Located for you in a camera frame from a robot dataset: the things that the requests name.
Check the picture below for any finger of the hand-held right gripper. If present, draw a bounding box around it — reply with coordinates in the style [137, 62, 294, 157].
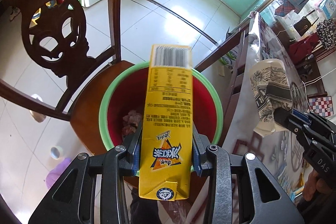
[274, 107, 301, 133]
[291, 108, 315, 122]

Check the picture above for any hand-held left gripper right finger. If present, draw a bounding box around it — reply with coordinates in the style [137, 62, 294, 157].
[192, 132, 306, 224]

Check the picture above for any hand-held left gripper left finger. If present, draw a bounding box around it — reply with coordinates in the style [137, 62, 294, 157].
[28, 131, 143, 224]

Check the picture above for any small newspaper ball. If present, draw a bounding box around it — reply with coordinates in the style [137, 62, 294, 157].
[121, 110, 143, 139]

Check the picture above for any printed paper cup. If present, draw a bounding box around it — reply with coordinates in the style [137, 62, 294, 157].
[249, 59, 293, 138]

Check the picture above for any yellow drink carton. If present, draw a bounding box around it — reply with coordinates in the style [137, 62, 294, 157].
[138, 44, 195, 201]

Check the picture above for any red bin with green rim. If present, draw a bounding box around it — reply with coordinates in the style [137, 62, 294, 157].
[99, 61, 224, 153]

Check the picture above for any person's right hand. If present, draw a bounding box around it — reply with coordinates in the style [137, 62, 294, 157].
[304, 169, 333, 204]

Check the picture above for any checkered mat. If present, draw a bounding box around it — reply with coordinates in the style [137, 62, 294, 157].
[308, 95, 328, 117]

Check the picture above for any glossy printed tablecloth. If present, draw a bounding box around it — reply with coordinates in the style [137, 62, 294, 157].
[225, 11, 324, 199]

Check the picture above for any red cloth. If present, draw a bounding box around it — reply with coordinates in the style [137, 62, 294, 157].
[289, 32, 322, 58]

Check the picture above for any purple plastic object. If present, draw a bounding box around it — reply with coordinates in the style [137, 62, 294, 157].
[46, 157, 72, 189]

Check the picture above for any tape roll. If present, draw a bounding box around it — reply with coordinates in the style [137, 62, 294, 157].
[50, 147, 63, 159]

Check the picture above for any white green packaging box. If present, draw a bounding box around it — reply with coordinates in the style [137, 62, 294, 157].
[218, 44, 240, 75]

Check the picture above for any black handbag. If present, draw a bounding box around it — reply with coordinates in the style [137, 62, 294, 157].
[293, 10, 319, 35]

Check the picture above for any wooden dining table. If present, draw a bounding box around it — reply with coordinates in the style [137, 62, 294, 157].
[194, 26, 248, 153]

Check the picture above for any carved wooden chair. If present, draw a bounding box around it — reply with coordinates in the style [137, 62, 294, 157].
[0, 0, 141, 161]

